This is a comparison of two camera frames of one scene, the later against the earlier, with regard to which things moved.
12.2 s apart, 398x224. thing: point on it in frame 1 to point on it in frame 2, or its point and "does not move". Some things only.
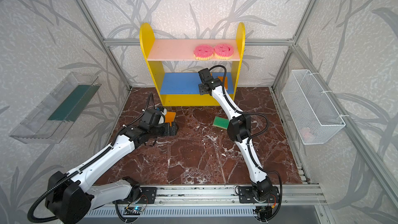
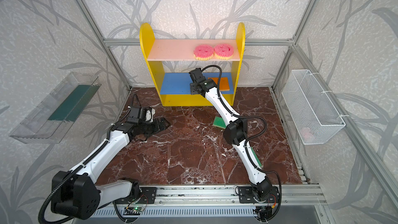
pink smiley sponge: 203,52 does not move
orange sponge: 225,81 does not move
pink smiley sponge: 223,51 does not move
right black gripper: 200,88 to 192,91
